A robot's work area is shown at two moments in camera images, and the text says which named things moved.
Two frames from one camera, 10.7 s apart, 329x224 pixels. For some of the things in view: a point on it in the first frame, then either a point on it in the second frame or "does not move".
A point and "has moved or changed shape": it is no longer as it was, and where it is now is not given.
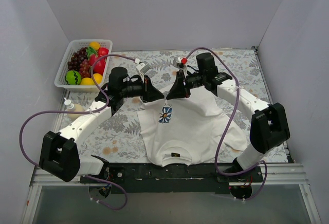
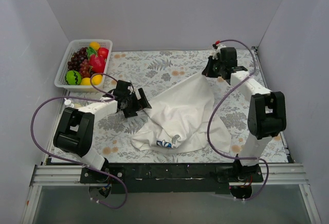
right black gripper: x=183 y=85 to x=212 y=67
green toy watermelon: x=73 y=77 does not move
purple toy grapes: x=79 y=62 does not move
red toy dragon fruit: x=99 y=66 does not move
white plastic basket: x=74 y=75 does not move
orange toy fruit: x=98 y=77 does not move
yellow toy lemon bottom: x=87 y=81 does not move
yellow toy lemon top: x=95 y=45 does not move
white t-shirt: x=187 y=131 has moved or changed shape
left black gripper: x=147 y=88 to x=136 y=102
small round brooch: x=165 y=93 to x=174 y=143
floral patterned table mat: x=172 y=107 does not move
